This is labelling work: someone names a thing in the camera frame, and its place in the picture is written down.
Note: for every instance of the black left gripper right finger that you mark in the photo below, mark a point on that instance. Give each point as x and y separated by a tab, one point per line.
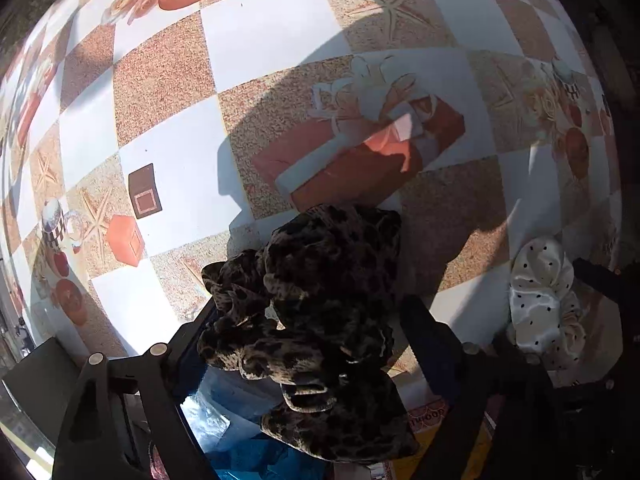
526	441

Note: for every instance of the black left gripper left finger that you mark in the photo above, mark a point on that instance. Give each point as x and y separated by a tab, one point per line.
121	408

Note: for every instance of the cream polka dot scrunchie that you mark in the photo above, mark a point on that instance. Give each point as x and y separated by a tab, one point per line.
545	312

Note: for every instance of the blue mesh cloth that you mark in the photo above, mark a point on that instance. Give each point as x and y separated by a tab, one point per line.
224	415

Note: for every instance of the leopard print scrunchie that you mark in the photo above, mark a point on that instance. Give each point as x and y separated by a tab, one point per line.
310	311

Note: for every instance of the white cardboard storage box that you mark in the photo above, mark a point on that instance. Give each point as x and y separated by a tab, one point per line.
41	386

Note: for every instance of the red patterned paper box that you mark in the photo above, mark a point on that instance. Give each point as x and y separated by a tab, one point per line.
453	442

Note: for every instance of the patterned checkered tablecloth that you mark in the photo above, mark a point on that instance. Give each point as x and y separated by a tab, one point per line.
143	139

